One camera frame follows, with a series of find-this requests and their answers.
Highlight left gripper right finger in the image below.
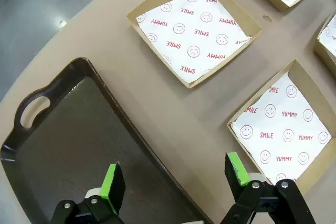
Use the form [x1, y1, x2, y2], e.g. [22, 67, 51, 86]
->
[219, 151, 317, 224]

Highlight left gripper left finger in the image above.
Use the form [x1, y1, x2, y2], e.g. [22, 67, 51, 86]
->
[50, 161, 127, 224]

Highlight brown plastic serving tray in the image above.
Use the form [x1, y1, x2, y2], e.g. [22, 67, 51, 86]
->
[0, 56, 213, 224]

